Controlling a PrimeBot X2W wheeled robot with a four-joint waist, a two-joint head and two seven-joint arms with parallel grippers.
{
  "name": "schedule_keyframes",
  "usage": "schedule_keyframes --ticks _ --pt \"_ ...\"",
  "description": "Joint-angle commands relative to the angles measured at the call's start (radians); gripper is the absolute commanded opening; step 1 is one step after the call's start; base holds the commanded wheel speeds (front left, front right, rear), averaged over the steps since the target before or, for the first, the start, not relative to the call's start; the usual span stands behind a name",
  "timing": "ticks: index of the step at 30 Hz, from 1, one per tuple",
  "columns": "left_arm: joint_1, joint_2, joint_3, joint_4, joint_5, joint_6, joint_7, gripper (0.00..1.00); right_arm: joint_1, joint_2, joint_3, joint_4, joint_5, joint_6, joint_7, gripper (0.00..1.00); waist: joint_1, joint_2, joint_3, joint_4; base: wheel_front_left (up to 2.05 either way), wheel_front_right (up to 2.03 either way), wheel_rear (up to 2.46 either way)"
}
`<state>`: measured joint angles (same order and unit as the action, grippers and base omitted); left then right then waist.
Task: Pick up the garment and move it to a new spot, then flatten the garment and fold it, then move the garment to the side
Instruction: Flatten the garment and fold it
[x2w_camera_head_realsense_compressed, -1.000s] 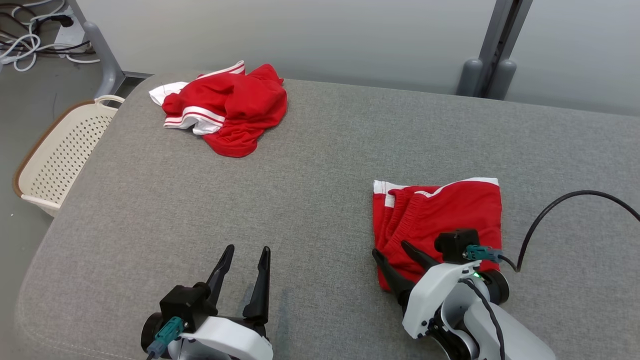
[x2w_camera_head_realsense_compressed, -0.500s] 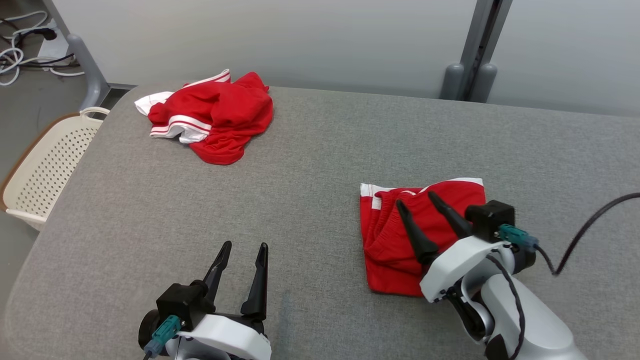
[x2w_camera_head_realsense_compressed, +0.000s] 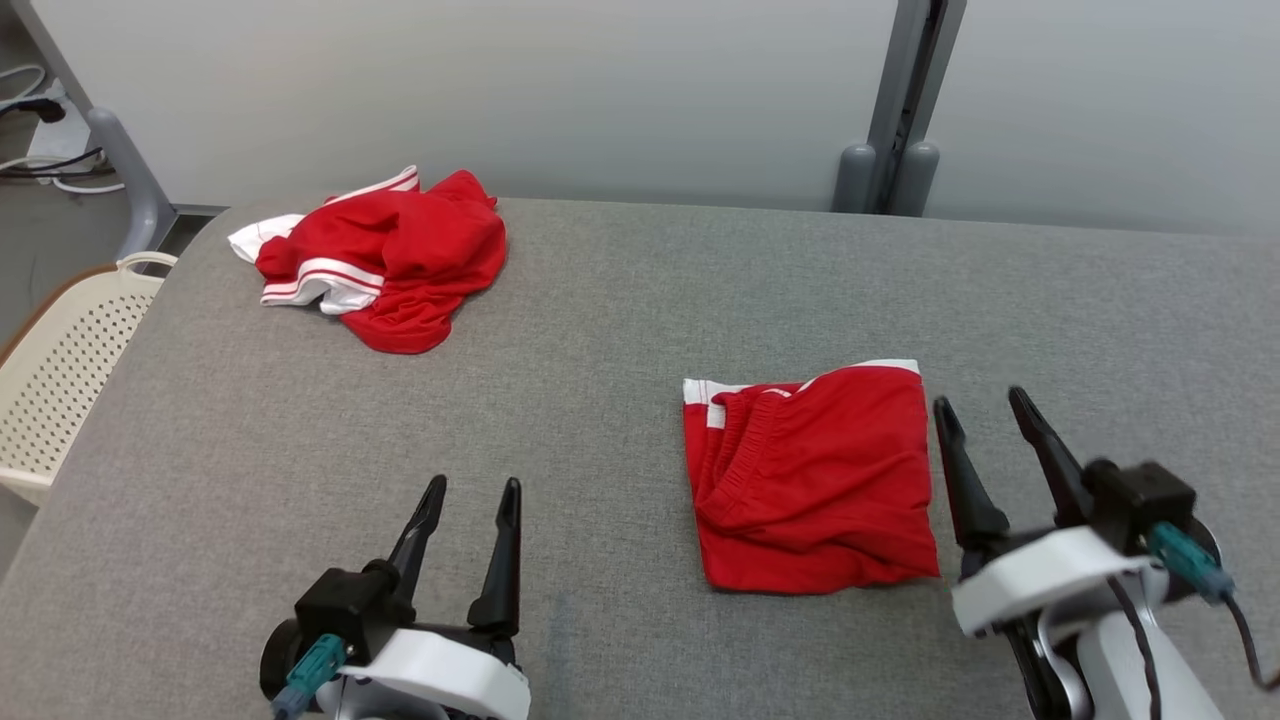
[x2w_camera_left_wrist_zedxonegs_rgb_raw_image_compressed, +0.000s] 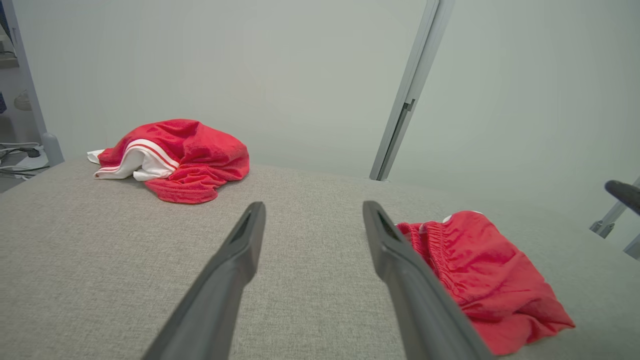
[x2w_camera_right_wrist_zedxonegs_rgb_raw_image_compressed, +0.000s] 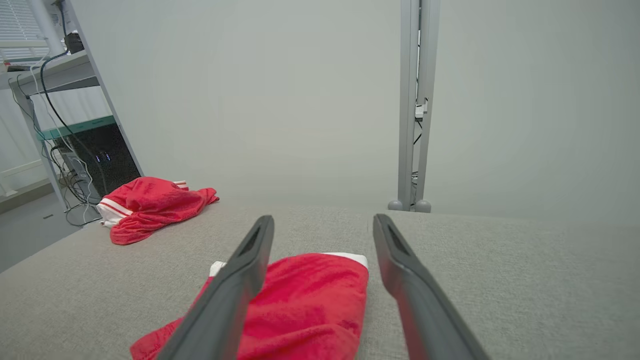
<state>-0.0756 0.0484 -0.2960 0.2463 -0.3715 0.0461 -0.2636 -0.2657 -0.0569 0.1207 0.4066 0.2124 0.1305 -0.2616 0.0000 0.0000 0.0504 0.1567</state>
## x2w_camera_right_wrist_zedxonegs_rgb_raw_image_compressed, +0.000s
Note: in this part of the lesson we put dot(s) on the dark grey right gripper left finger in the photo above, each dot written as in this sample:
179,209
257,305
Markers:
225,300

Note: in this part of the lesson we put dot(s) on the grey metal partition post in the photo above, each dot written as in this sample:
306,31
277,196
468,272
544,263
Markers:
407,100

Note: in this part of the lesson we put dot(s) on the white window blinds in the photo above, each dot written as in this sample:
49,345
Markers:
22,22

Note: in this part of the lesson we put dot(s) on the small black adapter box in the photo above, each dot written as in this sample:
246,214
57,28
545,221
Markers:
74,43

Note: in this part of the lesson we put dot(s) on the black computer tower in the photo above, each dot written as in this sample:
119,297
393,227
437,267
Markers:
110,160

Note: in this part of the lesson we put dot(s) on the red shorts with white stripe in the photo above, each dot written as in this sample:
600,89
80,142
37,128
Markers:
310,305

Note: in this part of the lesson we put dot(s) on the red shirt with white sleeves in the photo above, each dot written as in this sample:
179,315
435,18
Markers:
150,205

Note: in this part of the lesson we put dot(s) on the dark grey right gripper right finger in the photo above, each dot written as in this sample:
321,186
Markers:
420,310

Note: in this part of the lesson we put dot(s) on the grey fabric table cover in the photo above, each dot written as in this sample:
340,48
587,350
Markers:
525,280

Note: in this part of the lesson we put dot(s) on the small white connector box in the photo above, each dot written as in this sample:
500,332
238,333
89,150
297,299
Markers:
421,111

